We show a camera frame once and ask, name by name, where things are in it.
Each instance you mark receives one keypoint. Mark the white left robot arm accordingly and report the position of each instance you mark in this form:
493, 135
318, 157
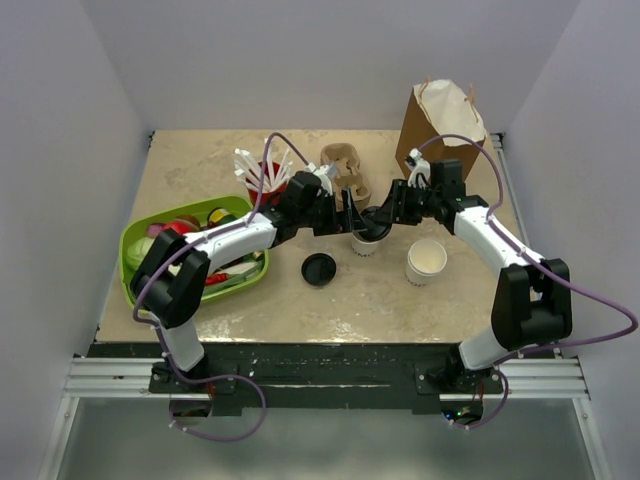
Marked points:
170, 280

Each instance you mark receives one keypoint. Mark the red toy apple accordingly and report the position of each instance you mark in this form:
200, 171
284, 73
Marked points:
178, 227

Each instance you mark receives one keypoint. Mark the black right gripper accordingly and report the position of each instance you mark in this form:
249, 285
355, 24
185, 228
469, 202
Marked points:
400, 192

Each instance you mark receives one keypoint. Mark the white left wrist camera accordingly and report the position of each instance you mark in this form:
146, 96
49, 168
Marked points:
325, 173

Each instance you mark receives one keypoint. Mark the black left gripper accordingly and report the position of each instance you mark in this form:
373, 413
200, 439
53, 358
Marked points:
332, 225

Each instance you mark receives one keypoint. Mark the brown paper bag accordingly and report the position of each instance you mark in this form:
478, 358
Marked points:
444, 116

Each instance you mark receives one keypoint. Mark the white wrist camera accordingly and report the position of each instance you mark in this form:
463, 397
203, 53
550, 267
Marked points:
325, 173
420, 169

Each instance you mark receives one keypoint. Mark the black coffee lid on table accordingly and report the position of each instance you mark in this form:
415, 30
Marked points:
318, 269

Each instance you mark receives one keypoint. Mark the cardboard cup carrier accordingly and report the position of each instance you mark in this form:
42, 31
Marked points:
344, 157

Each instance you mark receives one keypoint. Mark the black coffee lid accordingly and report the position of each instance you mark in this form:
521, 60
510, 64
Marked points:
373, 231
318, 269

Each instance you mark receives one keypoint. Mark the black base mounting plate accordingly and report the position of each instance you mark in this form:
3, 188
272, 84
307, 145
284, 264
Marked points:
372, 376

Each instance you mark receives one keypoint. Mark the white toy radish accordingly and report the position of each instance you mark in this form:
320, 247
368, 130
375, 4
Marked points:
243, 268

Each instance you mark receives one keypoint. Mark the green toy cabbage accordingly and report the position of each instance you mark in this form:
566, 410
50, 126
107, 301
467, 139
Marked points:
137, 251

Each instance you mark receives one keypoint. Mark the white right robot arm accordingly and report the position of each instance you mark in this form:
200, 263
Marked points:
529, 307

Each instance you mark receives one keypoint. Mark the red cup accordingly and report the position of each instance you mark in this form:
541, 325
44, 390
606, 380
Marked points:
273, 185

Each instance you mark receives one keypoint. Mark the red toy chili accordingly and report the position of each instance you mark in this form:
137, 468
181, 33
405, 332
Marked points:
216, 278

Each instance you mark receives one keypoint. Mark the white paper cup stack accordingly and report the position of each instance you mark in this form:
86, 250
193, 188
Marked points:
425, 259

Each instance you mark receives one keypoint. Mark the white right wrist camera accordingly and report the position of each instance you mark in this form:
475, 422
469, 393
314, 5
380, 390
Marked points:
420, 169

